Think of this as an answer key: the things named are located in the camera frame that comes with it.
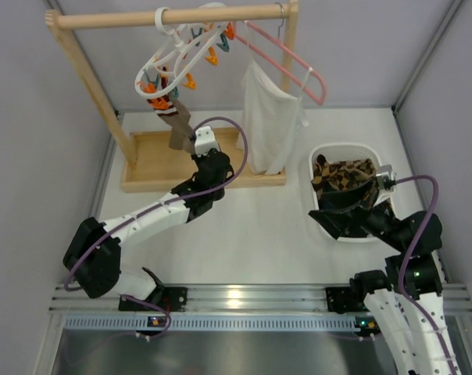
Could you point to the pink clothes hanger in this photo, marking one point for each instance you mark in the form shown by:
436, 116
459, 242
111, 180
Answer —
288, 58

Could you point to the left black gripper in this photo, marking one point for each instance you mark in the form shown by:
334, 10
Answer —
204, 158

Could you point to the pile of socks in basket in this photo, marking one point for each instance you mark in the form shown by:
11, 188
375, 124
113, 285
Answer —
341, 176

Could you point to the white plastic laundry basket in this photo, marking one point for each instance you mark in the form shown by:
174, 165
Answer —
342, 152

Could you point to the wooden clothes rack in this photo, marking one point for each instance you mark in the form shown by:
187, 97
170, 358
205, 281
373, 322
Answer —
149, 164

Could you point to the white round clip hanger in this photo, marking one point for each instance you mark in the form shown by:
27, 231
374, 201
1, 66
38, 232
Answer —
170, 66

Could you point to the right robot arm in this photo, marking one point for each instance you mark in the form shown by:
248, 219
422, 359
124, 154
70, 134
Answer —
406, 298

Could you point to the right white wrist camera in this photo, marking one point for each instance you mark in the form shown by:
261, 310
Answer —
385, 179

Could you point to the aluminium mounting rail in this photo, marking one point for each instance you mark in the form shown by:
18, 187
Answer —
214, 307

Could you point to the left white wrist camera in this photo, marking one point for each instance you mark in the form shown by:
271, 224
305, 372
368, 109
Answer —
205, 141

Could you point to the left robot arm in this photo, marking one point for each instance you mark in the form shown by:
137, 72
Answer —
260, 235

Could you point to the white hanging garment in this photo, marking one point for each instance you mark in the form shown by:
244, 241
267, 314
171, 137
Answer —
271, 119

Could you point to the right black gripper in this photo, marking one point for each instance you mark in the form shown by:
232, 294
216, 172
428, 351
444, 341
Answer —
361, 211

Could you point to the plain brown sock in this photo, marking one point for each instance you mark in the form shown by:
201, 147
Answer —
177, 117

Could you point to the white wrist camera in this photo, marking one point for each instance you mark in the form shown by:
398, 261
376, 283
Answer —
205, 141
385, 179

